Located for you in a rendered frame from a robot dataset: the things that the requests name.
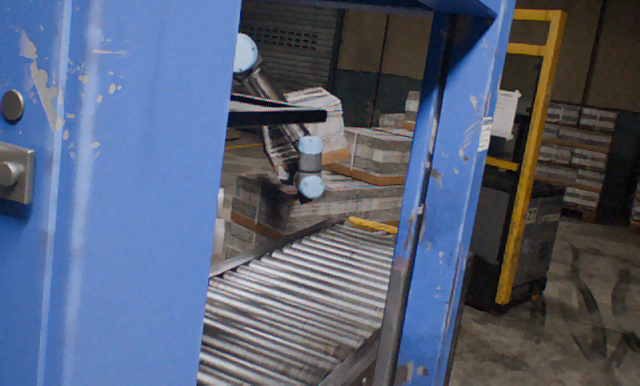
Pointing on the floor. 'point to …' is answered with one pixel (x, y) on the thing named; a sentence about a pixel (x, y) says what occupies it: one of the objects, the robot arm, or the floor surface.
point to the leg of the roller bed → (454, 337)
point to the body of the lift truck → (542, 244)
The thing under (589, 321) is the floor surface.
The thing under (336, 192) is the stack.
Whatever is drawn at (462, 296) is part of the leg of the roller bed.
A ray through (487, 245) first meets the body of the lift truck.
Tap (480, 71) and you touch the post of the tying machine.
